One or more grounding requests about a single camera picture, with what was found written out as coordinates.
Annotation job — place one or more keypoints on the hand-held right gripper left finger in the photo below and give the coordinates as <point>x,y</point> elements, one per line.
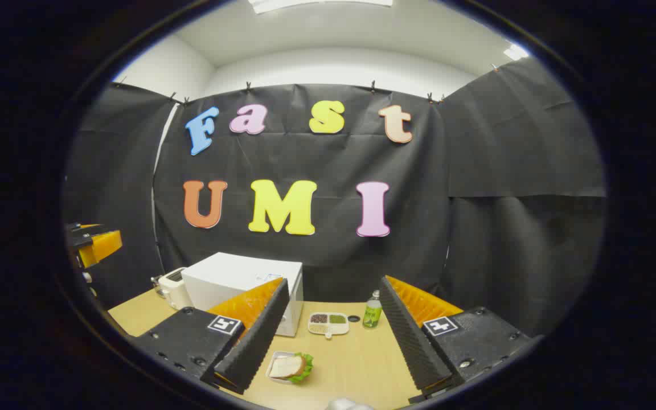
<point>254,347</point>

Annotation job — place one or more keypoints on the divided plate of beans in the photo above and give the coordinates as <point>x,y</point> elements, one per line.
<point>319,328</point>

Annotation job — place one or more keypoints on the green label drink bottle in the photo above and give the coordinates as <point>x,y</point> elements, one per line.
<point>372,313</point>

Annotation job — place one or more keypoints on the sandwich with lettuce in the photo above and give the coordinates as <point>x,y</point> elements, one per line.
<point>287,366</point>

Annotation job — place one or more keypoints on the black backdrop cloth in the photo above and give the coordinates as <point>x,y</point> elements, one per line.
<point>305,159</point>

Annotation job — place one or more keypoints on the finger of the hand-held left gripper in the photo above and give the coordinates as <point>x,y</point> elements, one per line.
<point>86,230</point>
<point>103,246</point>

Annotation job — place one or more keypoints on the row of black clips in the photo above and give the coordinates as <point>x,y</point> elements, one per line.
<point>247,86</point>

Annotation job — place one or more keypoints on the white toaster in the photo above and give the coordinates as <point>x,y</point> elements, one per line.
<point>175,290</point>

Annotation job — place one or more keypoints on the ceiling light panel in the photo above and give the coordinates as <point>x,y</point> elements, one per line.
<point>316,4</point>
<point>516,52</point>

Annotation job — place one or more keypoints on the small white rectangular dish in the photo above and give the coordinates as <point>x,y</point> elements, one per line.
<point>269,370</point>

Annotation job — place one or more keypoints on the white microwave oven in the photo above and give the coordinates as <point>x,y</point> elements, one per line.
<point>231,273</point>

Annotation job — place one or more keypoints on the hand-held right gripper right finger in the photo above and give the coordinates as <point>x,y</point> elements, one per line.
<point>413,341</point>

